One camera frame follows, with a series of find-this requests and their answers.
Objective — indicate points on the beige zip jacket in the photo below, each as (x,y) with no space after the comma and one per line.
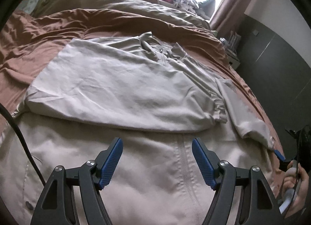
(157,99)

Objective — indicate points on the white bedside table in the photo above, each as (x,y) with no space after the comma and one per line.
(230,45)

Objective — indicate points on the pink right curtain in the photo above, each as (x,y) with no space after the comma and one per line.
(228,16)

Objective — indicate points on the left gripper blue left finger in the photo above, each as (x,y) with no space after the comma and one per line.
(56,204)

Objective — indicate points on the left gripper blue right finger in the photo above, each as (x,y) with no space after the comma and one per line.
(257,204)

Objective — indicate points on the light blue pillow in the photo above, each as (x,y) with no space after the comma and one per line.
(27,6)

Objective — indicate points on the beige duvet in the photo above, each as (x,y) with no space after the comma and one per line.
(149,8)

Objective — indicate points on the brown bed sheet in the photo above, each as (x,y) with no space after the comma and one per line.
(28,44)

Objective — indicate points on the clothes pile on windowsill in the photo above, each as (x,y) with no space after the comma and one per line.
(203,9)

